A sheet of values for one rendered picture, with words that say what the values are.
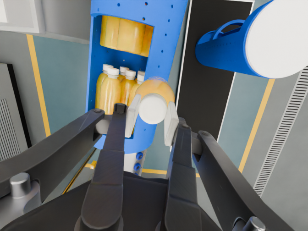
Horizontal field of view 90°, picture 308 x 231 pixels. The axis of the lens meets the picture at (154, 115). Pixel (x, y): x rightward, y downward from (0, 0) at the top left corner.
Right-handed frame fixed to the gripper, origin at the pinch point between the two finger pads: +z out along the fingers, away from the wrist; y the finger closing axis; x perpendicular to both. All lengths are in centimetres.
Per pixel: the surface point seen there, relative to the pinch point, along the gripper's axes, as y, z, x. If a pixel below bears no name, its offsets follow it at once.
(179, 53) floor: 17, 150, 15
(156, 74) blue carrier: -0.7, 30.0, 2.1
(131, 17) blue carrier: -9.5, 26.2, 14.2
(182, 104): 32, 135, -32
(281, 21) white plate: 38, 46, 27
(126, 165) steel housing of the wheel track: -6, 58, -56
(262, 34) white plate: 33, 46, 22
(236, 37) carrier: 28, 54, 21
